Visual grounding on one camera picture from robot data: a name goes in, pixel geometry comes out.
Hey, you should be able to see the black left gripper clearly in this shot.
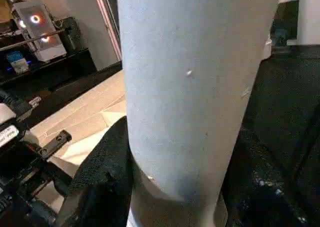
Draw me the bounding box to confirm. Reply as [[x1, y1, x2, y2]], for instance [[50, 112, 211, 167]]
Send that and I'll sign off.
[[0, 129, 73, 227]]

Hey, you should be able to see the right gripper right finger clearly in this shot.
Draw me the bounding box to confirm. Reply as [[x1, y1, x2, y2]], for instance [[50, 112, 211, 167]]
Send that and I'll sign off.
[[220, 127, 320, 227]]

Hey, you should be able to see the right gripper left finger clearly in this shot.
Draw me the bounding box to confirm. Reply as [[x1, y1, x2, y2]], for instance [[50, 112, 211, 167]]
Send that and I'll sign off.
[[52, 116, 135, 227]]

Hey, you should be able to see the white plastic table top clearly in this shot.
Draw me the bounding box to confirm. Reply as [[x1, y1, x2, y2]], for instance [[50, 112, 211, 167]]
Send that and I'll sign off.
[[27, 69, 127, 210]]

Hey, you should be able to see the black equipment rack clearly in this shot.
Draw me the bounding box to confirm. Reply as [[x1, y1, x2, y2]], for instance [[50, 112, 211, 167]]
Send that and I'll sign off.
[[0, 17, 96, 88]]

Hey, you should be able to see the white device with orange lights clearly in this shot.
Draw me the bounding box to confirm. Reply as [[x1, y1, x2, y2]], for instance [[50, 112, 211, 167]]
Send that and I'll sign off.
[[10, 0, 68, 63]]

